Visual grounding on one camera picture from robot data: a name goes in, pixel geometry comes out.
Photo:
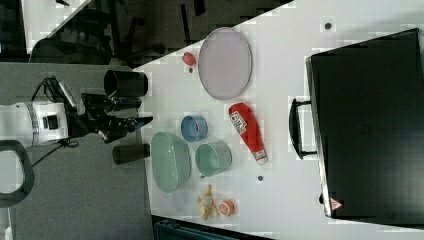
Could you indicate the plush orange slice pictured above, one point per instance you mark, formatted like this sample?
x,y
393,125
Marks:
x,y
227,207

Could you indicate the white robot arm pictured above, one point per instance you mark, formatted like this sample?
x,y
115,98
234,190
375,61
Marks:
x,y
42,123

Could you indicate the red plush strawberry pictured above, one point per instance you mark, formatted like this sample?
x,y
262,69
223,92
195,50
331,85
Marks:
x,y
189,59

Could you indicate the red plush ketchup bottle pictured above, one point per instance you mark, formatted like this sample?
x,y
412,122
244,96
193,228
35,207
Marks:
x,y
245,124

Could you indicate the black toaster oven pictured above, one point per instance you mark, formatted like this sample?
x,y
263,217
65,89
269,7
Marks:
x,y
367,103

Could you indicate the black chair frame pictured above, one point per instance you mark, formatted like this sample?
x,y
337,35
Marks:
x,y
17,175

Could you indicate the green oval strainer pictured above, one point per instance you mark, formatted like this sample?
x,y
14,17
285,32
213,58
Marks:
x,y
171,163

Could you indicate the black cylinder post upper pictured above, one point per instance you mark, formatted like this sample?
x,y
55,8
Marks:
x,y
125,84

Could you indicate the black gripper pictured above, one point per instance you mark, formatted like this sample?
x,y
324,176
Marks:
x,y
96,118

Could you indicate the large grey round plate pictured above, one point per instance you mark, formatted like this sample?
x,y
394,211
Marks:
x,y
225,63

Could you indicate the blue cup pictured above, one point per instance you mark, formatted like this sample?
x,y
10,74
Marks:
x,y
188,131

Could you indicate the peeled plush banana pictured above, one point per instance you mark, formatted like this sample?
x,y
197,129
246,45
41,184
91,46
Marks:
x,y
207,205

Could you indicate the green cup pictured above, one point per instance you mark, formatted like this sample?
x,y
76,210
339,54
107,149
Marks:
x,y
213,158

